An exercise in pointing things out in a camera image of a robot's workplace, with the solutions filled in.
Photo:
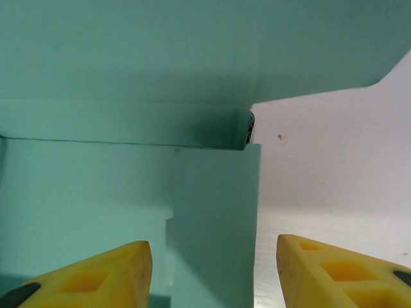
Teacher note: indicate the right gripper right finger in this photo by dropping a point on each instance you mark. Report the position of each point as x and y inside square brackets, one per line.
[337, 282]

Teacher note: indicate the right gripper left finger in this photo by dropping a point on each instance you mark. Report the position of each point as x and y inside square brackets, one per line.
[96, 285]

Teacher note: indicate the teal cardboard paper box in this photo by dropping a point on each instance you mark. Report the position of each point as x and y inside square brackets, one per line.
[128, 64]

